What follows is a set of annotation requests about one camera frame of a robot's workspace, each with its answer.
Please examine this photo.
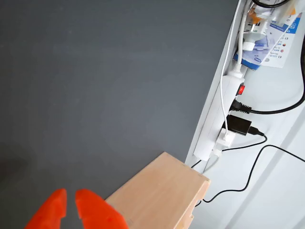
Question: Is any thin white cable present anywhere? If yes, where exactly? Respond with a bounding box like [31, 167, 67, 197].
[219, 0, 242, 141]

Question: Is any light wooden box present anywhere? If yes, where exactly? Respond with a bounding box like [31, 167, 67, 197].
[104, 152, 211, 229]

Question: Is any thick white power cord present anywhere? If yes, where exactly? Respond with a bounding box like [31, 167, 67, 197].
[232, 7, 248, 78]

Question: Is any black cable loop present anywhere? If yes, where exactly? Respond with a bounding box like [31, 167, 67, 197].
[252, 0, 289, 8]

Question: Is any blue and white carton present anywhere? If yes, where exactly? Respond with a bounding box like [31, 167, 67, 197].
[233, 21, 286, 72]

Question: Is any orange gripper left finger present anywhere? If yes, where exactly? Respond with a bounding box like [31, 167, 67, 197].
[23, 188, 68, 229]

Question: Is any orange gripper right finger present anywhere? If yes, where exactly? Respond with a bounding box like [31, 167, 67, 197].
[75, 188, 129, 229]

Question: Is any white power strip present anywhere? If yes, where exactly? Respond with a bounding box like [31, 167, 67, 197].
[193, 71, 246, 161]

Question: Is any black USB charger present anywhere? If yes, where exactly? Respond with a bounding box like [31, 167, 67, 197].
[222, 114, 253, 137]

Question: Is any dark grey mat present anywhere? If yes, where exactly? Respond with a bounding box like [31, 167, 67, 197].
[0, 0, 240, 229]

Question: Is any white leaflet with flags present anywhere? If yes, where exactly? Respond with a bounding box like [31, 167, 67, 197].
[261, 9, 301, 69]

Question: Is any white USB plug with cable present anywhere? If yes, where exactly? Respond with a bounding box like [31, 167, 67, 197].
[202, 147, 223, 174]

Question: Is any white USB charger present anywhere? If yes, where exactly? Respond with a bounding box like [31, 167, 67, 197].
[216, 128, 236, 146]

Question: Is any thick black power cable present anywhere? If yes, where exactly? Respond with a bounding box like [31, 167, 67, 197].
[230, 53, 305, 115]

